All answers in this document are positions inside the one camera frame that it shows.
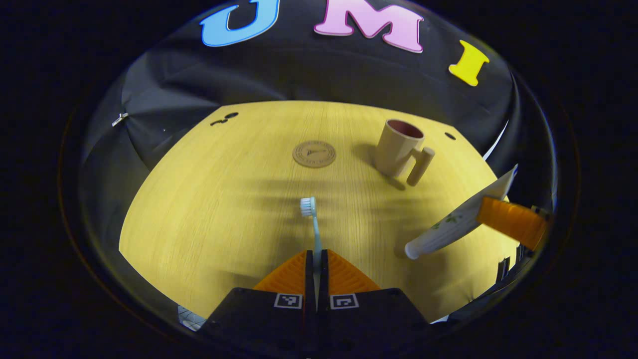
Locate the light blue toothbrush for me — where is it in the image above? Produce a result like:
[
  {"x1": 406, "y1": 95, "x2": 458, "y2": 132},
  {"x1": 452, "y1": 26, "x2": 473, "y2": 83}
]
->
[{"x1": 300, "y1": 196, "x2": 323, "y2": 300}]

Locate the white toothpaste tube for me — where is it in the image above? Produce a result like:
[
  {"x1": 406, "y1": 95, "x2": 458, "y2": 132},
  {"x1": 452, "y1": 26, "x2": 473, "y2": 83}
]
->
[{"x1": 404, "y1": 164, "x2": 519, "y2": 261}]

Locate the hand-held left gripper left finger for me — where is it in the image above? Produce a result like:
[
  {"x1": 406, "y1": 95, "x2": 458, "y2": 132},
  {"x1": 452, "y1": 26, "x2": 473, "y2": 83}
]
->
[{"x1": 198, "y1": 249, "x2": 318, "y2": 359}]

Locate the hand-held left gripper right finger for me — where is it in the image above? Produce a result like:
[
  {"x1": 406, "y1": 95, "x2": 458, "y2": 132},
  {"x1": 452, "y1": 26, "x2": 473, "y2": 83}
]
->
[{"x1": 319, "y1": 248, "x2": 433, "y2": 358}]

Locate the round brown coaster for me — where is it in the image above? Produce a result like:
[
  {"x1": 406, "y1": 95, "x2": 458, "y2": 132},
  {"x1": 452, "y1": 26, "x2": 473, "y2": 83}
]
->
[{"x1": 292, "y1": 141, "x2": 337, "y2": 169}]

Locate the beige cup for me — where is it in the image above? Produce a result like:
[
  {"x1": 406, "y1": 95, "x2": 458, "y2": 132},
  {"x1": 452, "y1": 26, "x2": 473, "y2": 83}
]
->
[{"x1": 374, "y1": 119, "x2": 436, "y2": 187}]

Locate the black backdrop cloth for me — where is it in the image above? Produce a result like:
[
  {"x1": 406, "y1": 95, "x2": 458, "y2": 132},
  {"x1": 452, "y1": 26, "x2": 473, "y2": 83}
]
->
[{"x1": 80, "y1": 0, "x2": 554, "y2": 240}]

